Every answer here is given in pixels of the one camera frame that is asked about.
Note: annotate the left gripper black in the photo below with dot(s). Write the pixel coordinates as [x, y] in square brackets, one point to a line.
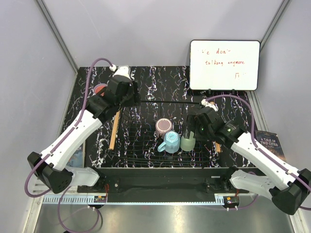
[135, 97]

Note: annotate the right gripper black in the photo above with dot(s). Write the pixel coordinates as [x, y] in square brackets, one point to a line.
[192, 121]

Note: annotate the green plastic cup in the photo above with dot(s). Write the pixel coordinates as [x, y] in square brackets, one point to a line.
[187, 144]

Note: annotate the lavender plastic cup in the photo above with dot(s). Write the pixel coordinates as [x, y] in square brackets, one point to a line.
[97, 89]

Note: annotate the pink plastic cup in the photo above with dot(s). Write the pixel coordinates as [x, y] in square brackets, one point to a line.
[103, 85]

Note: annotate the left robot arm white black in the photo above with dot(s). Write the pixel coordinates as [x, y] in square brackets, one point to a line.
[51, 164]

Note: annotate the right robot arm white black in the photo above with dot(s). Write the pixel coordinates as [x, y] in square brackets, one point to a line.
[285, 185]

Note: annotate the light blue ceramic mug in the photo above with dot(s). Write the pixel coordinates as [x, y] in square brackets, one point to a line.
[171, 143]

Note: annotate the mauve ceramic mug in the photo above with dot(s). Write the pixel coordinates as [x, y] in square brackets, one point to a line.
[163, 126]

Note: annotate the black marble pattern mat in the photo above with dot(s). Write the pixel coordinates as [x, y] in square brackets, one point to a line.
[172, 84]

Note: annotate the Tale of Two Cities book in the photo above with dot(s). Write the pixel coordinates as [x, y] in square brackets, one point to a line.
[271, 142]

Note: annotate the Nineteen Eighty-Four book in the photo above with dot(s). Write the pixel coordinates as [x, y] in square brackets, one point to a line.
[78, 157]

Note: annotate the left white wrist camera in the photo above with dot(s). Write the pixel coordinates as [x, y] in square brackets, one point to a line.
[121, 70]

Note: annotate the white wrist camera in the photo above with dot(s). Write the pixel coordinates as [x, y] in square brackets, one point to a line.
[205, 103]
[121, 70]

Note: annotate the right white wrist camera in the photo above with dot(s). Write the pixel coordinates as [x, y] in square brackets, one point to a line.
[205, 103]

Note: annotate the right wooden rack handle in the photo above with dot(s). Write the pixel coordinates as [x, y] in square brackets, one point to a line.
[218, 147]

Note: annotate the wooden rack handle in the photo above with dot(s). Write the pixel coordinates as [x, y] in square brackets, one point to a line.
[218, 147]
[114, 131]

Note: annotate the left wooden rack handle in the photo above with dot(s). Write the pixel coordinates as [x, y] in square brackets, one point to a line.
[114, 131]

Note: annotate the black wire dish rack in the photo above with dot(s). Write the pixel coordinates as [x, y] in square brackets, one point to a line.
[137, 142]

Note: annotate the white whiteboard black frame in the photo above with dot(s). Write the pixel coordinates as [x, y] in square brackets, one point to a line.
[224, 65]

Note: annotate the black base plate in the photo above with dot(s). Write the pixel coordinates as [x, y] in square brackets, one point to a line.
[143, 185]

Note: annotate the white cable duct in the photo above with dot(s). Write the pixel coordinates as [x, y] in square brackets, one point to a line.
[75, 199]

